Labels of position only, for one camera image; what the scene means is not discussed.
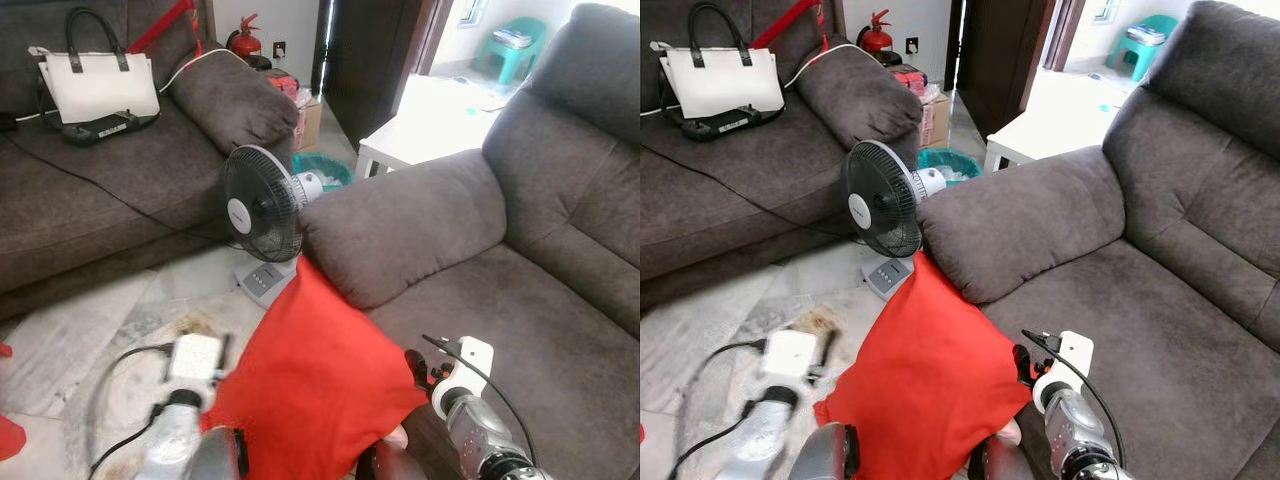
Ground red pillow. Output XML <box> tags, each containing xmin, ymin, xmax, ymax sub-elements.
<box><xmin>198</xmin><ymin>254</ymin><xmax>429</xmax><ymax>480</ymax></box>
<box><xmin>813</xmin><ymin>250</ymin><xmax>1033</xmax><ymax>480</ymax></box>

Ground grey-brown two-seat sofa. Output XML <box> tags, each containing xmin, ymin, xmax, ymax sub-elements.
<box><xmin>300</xmin><ymin>3</ymin><xmax>641</xmax><ymax>480</ymax></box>
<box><xmin>918</xmin><ymin>0</ymin><xmax>1280</xmax><ymax>480</ymax></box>

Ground grey-brown long sofa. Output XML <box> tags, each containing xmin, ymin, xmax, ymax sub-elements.
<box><xmin>0</xmin><ymin>0</ymin><xmax>301</xmax><ymax>321</ymax></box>
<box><xmin>640</xmin><ymin>0</ymin><xmax>923</xmax><ymax>313</ymax></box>

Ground black and white fan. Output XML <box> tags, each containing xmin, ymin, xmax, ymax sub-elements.
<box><xmin>842</xmin><ymin>139</ymin><xmax>948</xmax><ymax>301</ymax></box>
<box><xmin>221</xmin><ymin>144</ymin><xmax>326</xmax><ymax>308</ymax></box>

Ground teal plastic basket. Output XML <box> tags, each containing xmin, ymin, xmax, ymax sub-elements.
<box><xmin>292</xmin><ymin>152</ymin><xmax>356</xmax><ymax>193</ymax></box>
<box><xmin>917</xmin><ymin>147</ymin><xmax>984</xmax><ymax>188</ymax></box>

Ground brown cardboard box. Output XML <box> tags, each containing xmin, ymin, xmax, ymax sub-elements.
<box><xmin>293</xmin><ymin>95</ymin><xmax>324</xmax><ymax>153</ymax></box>
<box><xmin>920</xmin><ymin>88</ymin><xmax>952</xmax><ymax>149</ymax></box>

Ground flat black device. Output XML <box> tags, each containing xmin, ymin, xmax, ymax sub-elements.
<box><xmin>40</xmin><ymin>100</ymin><xmax>161</xmax><ymax>148</ymax></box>
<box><xmin>662</xmin><ymin>97</ymin><xmax>787</xmax><ymax>143</ymax></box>

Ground white table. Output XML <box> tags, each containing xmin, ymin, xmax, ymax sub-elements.
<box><xmin>983</xmin><ymin>68</ymin><xmax>1147</xmax><ymax>174</ymax></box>
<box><xmin>355</xmin><ymin>73</ymin><xmax>521</xmax><ymax>181</ymax></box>

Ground dark wooden door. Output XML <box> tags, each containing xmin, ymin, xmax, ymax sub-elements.
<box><xmin>952</xmin><ymin>0</ymin><xmax>1087</xmax><ymax>141</ymax></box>
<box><xmin>320</xmin><ymin>0</ymin><xmax>453</xmax><ymax>151</ymax></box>

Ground red fire extinguisher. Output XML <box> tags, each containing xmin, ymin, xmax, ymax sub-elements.
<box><xmin>858</xmin><ymin>9</ymin><xmax>895</xmax><ymax>59</ymax></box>
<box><xmin>227</xmin><ymin>13</ymin><xmax>264</xmax><ymax>63</ymax></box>

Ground teal plastic stool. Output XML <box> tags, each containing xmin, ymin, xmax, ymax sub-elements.
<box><xmin>1104</xmin><ymin>13</ymin><xmax>1180</xmax><ymax>84</ymax></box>
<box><xmin>471</xmin><ymin>16</ymin><xmax>548</xmax><ymax>89</ymax></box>

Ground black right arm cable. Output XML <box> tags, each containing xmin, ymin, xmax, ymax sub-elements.
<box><xmin>422</xmin><ymin>334</ymin><xmax>536</xmax><ymax>466</ymax></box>
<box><xmin>1022</xmin><ymin>330</ymin><xmax>1126</xmax><ymax>466</ymax></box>

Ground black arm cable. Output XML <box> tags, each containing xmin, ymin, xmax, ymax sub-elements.
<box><xmin>85</xmin><ymin>343</ymin><xmax>179</xmax><ymax>479</ymax></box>
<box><xmin>422</xmin><ymin>334</ymin><xmax>536</xmax><ymax>466</ymax></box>
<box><xmin>1022</xmin><ymin>330</ymin><xmax>1126</xmax><ymax>466</ymax></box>
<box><xmin>668</xmin><ymin>340</ymin><xmax>769</xmax><ymax>479</ymax></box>

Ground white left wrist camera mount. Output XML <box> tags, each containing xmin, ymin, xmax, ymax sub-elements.
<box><xmin>165</xmin><ymin>334</ymin><xmax>225</xmax><ymax>386</ymax></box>
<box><xmin>762</xmin><ymin>329</ymin><xmax>821</xmax><ymax>381</ymax></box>

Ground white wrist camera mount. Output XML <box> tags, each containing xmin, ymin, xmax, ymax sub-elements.
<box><xmin>165</xmin><ymin>334</ymin><xmax>225</xmax><ymax>386</ymax></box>
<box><xmin>430</xmin><ymin>337</ymin><xmax>496</xmax><ymax>421</ymax></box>
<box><xmin>1032</xmin><ymin>331</ymin><xmax>1095</xmax><ymax>413</ymax></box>
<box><xmin>762</xmin><ymin>329</ymin><xmax>821</xmax><ymax>381</ymax></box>

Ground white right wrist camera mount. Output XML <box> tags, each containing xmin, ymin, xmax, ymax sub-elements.
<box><xmin>1032</xmin><ymin>331</ymin><xmax>1095</xmax><ymax>413</ymax></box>
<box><xmin>430</xmin><ymin>337</ymin><xmax>496</xmax><ymax>421</ymax></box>

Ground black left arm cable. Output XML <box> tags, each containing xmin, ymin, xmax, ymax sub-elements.
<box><xmin>668</xmin><ymin>340</ymin><xmax>769</xmax><ymax>479</ymax></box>
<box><xmin>85</xmin><ymin>343</ymin><xmax>179</xmax><ymax>479</ymax></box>

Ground thin black cable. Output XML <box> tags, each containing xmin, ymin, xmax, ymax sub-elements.
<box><xmin>0</xmin><ymin>130</ymin><xmax>233</xmax><ymax>243</ymax></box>
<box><xmin>640</xmin><ymin>128</ymin><xmax>853</xmax><ymax>239</ymax></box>

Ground white handbag with black handles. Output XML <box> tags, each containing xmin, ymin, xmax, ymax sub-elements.
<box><xmin>28</xmin><ymin>7</ymin><xmax>161</xmax><ymax>126</ymax></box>
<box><xmin>650</xmin><ymin>2</ymin><xmax>787</xmax><ymax>121</ymax></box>

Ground thin white cable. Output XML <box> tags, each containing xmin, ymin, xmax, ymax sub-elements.
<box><xmin>160</xmin><ymin>47</ymin><xmax>246</xmax><ymax>93</ymax></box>
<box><xmin>785</xmin><ymin>42</ymin><xmax>869</xmax><ymax>89</ymax></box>

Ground red strap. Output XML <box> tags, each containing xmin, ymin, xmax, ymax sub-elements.
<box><xmin>128</xmin><ymin>0</ymin><xmax>203</xmax><ymax>58</ymax></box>
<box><xmin>750</xmin><ymin>0</ymin><xmax>833</xmax><ymax>53</ymax></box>

